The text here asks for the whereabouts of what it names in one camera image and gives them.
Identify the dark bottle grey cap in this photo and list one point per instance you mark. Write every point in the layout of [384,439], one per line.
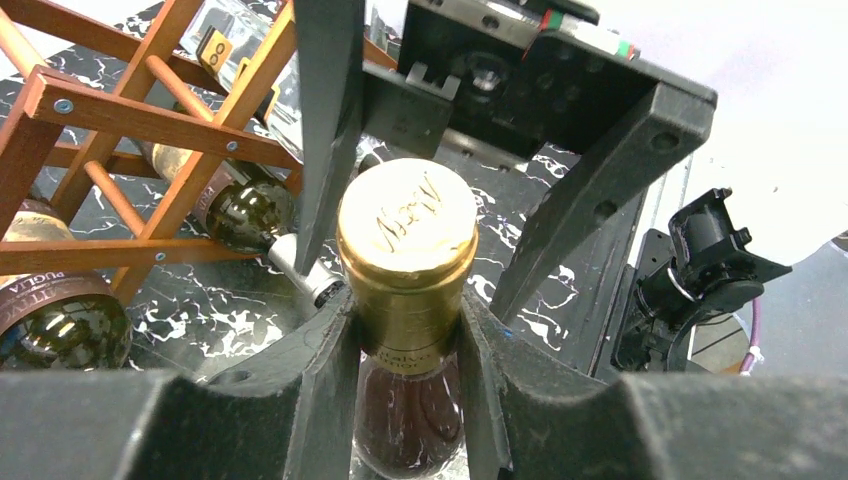
[248,210]

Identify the dark bottle silver cap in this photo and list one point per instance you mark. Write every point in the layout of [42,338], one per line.
[55,319]

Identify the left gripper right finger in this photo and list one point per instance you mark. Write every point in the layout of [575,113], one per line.
[529,416]

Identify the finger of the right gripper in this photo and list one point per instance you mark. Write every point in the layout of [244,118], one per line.
[330,56]
[664,127]

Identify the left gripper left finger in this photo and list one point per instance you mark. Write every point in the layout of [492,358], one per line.
[284,413]

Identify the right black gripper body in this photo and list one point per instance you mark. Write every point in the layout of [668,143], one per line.
[491,73]

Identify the dark bottle gold cap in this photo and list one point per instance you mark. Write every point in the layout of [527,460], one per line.
[407,235]

